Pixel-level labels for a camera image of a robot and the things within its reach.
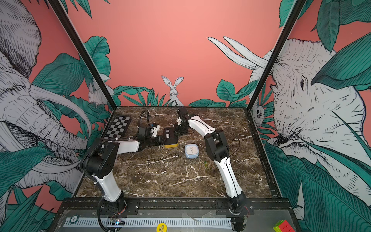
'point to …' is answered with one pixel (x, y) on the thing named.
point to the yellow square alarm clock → (170, 140)
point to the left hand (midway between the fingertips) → (167, 137)
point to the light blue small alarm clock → (192, 151)
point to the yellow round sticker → (162, 227)
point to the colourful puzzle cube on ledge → (283, 226)
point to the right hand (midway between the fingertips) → (173, 132)
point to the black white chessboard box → (117, 127)
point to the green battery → (206, 164)
